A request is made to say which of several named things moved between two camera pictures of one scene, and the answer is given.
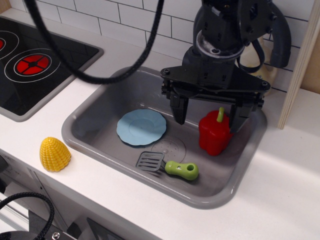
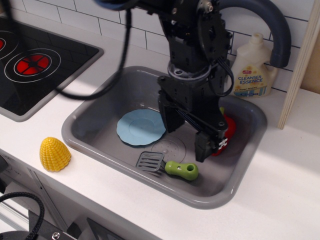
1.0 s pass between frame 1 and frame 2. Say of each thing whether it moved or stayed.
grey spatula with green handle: stayed
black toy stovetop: stayed
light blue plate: stayed
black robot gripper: moved
